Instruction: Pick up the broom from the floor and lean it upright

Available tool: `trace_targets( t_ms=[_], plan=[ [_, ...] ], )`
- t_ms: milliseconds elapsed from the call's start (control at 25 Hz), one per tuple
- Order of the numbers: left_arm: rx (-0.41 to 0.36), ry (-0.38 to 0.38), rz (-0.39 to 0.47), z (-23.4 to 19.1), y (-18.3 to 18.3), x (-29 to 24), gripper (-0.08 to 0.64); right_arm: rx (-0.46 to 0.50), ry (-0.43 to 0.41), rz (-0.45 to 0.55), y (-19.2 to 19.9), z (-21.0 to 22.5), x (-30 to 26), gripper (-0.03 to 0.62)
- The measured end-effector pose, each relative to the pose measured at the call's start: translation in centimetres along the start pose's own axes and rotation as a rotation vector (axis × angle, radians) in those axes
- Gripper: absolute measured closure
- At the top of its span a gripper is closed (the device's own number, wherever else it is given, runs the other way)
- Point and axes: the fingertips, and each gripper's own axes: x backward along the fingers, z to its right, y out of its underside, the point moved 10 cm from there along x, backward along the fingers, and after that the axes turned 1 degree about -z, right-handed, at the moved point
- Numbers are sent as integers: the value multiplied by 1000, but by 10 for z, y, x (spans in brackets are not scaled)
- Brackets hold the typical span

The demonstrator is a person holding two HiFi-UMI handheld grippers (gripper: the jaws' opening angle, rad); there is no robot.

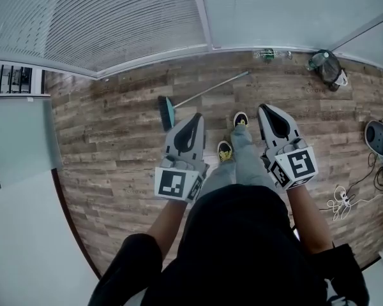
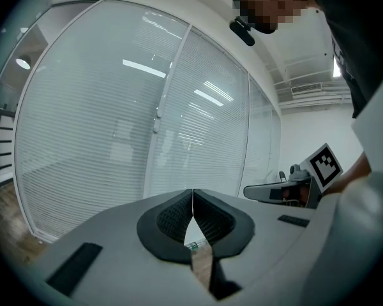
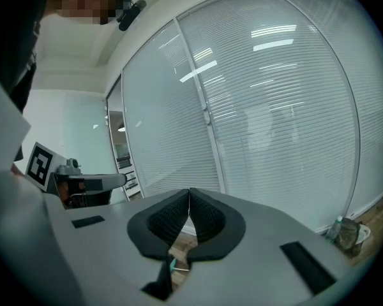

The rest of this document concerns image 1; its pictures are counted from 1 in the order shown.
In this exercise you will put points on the green plastic bottle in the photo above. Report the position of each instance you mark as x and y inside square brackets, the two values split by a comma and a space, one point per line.
[317, 61]

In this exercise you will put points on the frosted glass door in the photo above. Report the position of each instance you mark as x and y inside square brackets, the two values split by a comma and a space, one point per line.
[16, 132]

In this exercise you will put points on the person's left black yellow shoe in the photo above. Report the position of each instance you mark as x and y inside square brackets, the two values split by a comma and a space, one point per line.
[225, 150]

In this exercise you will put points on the person's right forearm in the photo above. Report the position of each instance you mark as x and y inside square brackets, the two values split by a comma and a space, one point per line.
[309, 222]

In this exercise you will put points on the person's black yellow shoe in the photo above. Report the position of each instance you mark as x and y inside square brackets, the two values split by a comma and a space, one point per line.
[241, 118]
[225, 150]

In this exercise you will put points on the black window bars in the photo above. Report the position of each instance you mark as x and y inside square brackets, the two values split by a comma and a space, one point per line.
[16, 78]

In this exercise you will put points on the person's black shirt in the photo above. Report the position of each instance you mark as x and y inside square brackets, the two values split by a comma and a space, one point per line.
[239, 250]

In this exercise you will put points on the black rubbish bag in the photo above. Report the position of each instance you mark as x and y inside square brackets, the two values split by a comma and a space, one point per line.
[330, 69]

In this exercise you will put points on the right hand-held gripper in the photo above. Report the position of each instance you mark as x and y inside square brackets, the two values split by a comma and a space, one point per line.
[298, 166]

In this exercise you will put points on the person's grey jeans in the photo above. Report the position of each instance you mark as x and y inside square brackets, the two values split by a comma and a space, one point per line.
[247, 161]

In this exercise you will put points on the grey metal partition post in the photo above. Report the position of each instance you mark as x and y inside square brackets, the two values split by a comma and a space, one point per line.
[202, 11]

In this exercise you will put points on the grey black round device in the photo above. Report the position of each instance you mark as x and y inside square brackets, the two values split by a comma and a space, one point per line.
[378, 135]

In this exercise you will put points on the person's left forearm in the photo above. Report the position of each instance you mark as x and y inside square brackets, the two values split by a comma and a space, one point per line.
[169, 222]

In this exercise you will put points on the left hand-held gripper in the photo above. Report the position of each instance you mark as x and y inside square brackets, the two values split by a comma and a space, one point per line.
[178, 180]

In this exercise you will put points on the white venetian blind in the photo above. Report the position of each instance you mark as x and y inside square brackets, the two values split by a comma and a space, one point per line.
[83, 21]

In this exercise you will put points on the person's right black yellow shoe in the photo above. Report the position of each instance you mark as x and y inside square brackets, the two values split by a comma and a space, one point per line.
[241, 118]

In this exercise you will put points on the wooden plank floor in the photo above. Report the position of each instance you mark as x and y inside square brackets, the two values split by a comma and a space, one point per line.
[121, 132]

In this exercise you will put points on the white plastic bag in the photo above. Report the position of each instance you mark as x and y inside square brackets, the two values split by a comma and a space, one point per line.
[342, 80]

